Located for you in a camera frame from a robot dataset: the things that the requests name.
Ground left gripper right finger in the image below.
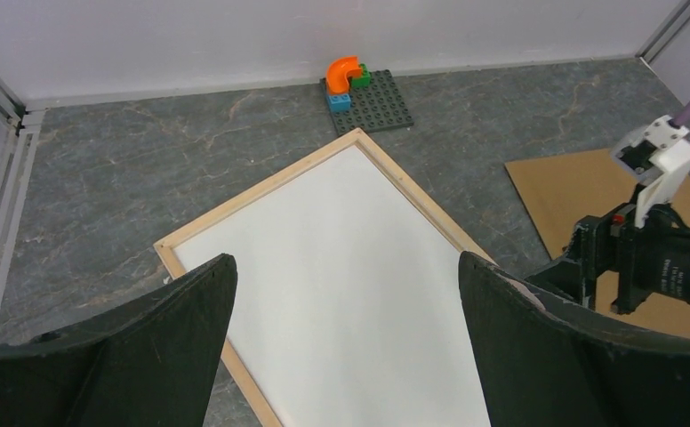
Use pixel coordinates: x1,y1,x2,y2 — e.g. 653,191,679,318
458,251,690,426

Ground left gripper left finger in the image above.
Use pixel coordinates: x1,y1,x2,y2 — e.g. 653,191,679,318
0,254,238,426

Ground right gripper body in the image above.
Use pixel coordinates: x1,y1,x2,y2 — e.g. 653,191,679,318
526,203,690,315

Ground printed photo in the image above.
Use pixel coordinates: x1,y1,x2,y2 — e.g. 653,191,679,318
172,144,493,427

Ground wooden picture frame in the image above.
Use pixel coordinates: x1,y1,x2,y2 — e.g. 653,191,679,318
153,128,496,427

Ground brown cardboard backing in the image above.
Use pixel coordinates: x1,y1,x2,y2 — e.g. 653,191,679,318
505,149,690,338

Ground grey lego baseplate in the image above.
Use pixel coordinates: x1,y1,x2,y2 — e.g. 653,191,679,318
320,69,415,136

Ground blue lego brick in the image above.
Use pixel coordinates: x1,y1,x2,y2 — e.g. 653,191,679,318
326,93,352,113

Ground green lego brick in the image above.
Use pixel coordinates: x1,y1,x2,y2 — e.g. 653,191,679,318
349,63,372,89

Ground orange curved lego brick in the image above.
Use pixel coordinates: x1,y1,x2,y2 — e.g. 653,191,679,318
325,56,363,96

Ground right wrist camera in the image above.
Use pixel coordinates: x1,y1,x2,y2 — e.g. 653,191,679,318
610,115,690,229

